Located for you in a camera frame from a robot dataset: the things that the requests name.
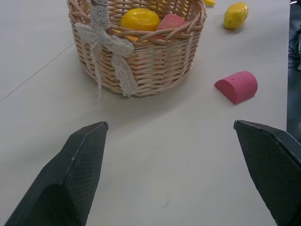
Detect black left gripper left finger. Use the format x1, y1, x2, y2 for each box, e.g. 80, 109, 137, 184
4, 121, 109, 226

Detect black cables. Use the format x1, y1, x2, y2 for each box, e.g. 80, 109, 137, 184
288, 23, 301, 71

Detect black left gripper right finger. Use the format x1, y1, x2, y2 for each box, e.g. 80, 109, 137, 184
233, 120, 301, 226

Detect smooth yellow lemon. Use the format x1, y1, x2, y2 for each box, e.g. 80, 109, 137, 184
121, 8, 161, 32

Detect pink half-cylinder toy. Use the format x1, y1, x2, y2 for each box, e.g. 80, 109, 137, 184
214, 70, 258, 105

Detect white lace ribbon bow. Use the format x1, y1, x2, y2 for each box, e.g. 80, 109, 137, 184
74, 0, 139, 104

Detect bumpy yellow lemon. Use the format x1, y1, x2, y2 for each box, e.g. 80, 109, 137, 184
223, 2, 249, 30

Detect wicker basket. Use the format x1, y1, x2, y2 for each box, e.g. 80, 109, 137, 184
66, 0, 207, 97

